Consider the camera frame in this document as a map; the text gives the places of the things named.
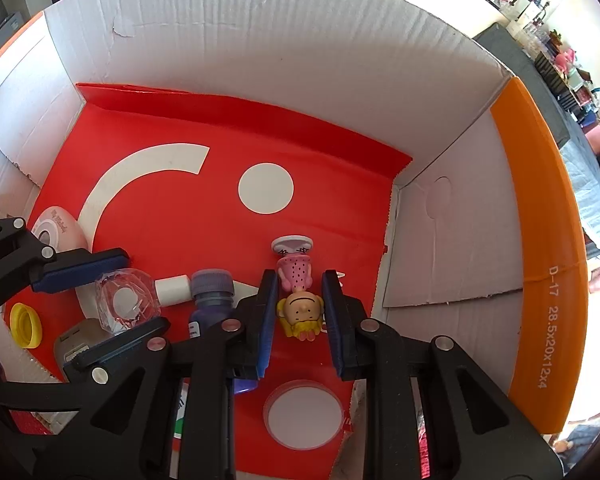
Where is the white green-label bottle cap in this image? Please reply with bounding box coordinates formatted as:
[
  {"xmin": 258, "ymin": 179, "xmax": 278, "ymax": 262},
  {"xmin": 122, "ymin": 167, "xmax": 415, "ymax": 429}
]
[{"xmin": 171, "ymin": 382, "xmax": 189, "ymax": 439}]

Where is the yellow bottle cap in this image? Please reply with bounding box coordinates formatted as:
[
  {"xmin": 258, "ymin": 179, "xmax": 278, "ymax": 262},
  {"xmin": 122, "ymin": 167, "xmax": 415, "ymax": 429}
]
[{"xmin": 8, "ymin": 302, "xmax": 45, "ymax": 350}]

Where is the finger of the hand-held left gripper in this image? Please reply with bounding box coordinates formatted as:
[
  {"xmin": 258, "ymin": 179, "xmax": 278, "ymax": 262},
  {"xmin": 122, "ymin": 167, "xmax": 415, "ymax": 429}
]
[
  {"xmin": 0, "ymin": 216, "xmax": 131, "ymax": 322},
  {"xmin": 0, "ymin": 315, "xmax": 172, "ymax": 413}
]

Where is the white round lid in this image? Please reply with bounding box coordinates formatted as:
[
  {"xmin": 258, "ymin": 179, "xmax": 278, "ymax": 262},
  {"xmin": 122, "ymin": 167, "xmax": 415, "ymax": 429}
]
[{"xmin": 262, "ymin": 378, "xmax": 345, "ymax": 451}]

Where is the white and red cardboard box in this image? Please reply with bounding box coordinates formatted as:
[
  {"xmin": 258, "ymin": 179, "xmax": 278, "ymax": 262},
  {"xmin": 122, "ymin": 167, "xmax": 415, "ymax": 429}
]
[{"xmin": 0, "ymin": 0, "xmax": 589, "ymax": 480}]

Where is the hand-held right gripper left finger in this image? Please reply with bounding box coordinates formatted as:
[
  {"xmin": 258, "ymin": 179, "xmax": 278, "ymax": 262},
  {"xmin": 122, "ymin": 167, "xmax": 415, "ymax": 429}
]
[{"xmin": 32, "ymin": 269, "xmax": 280, "ymax": 480}]

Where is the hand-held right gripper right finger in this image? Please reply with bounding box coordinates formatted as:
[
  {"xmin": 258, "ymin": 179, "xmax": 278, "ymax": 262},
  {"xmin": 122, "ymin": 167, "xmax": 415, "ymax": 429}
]
[{"xmin": 321, "ymin": 269, "xmax": 564, "ymax": 480}]

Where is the pink round bottle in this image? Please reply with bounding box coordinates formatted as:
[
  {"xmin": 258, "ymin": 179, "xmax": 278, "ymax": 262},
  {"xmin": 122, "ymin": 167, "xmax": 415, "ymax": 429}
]
[{"xmin": 31, "ymin": 205, "xmax": 92, "ymax": 254}]

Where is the clear small bottle white cap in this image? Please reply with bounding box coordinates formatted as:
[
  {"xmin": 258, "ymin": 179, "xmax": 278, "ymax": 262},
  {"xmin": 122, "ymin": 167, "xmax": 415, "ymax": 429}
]
[{"xmin": 94, "ymin": 268, "xmax": 191, "ymax": 337}]

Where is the purple paint bottle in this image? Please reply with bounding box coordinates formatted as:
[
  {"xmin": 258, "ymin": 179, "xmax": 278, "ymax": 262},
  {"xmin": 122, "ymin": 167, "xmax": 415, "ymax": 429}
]
[{"xmin": 187, "ymin": 268, "xmax": 259, "ymax": 396}]

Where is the row of cosmetics and toys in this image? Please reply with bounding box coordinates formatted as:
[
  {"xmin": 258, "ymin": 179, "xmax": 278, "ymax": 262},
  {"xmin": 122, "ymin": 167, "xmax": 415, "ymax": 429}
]
[{"xmin": 485, "ymin": 0, "xmax": 600, "ymax": 181}]

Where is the small doll figurine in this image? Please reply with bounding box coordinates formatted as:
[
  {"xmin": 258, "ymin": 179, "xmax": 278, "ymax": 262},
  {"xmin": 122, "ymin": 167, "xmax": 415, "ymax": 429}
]
[{"xmin": 271, "ymin": 234, "xmax": 326, "ymax": 342}]

